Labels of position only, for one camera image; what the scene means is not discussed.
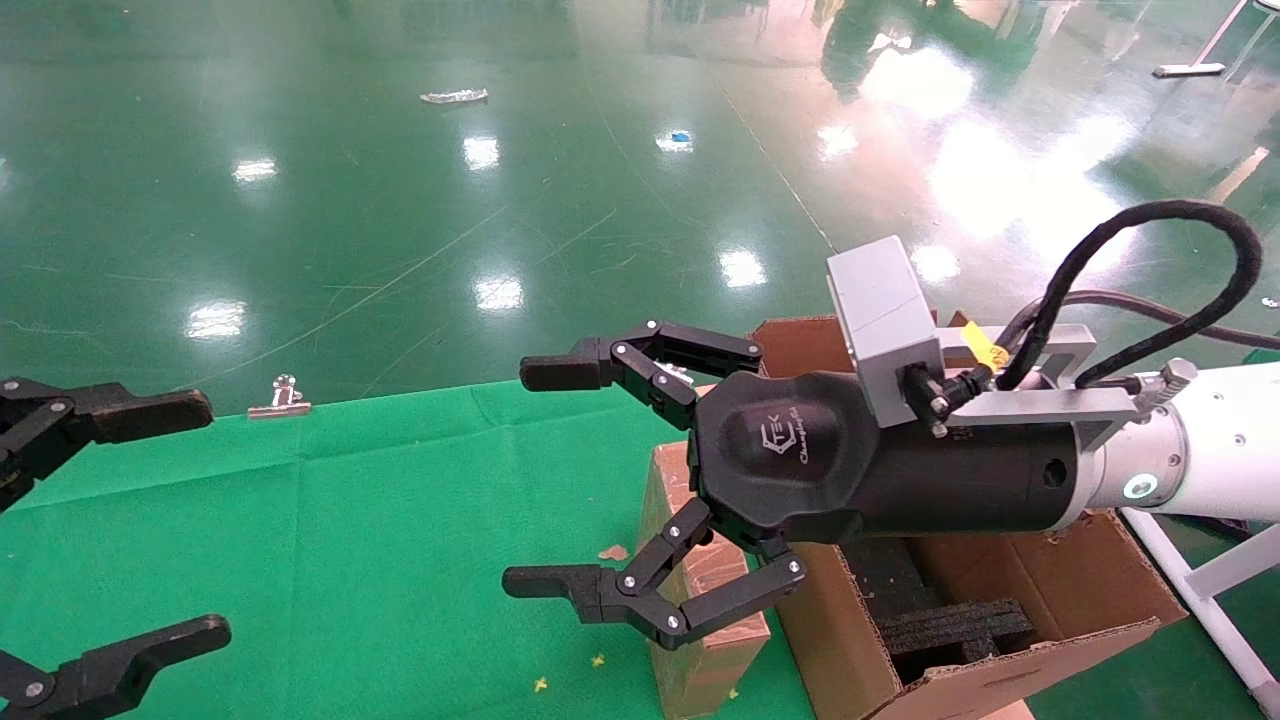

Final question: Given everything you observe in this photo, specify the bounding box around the black foam insert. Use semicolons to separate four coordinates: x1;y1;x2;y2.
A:
850;535;1037;687

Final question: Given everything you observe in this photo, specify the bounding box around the white stand foot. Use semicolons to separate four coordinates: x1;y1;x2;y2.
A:
1152;0;1251;79

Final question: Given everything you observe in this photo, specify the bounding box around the white table leg frame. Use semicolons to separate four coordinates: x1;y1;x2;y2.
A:
1120;505;1280;716

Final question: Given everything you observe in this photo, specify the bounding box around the gray wrist camera box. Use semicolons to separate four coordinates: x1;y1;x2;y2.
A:
826;236;946;429

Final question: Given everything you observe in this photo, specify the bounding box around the flat cardboard sheet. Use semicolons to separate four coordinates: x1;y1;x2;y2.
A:
693;383;1036;720

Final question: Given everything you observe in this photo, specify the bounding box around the small brown cardboard box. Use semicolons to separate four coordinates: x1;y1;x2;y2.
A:
637;383;773;720

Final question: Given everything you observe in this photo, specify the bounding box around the thin dark cable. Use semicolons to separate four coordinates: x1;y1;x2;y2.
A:
1000;290;1280;351

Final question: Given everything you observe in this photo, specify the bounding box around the green tablecloth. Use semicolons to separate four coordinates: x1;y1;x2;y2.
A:
0;378;816;720

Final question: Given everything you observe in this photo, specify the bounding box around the silver camera mounting bracket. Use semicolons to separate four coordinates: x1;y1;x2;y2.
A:
935;323;1199;451

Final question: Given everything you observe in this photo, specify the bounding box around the thick black braided cable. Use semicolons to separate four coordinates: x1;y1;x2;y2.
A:
995;200;1263;391

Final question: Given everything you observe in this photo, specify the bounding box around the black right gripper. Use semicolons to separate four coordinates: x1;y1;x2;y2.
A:
502;320;1093;651

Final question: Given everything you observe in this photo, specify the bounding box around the yellow cable tag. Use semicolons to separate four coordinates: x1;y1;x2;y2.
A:
960;320;1011;369

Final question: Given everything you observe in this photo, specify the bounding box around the large open cardboard carton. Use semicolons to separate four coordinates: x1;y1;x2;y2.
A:
750;315;1191;720

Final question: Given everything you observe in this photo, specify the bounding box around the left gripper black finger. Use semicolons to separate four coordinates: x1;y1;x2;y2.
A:
0;377;215;512
0;614;233;720

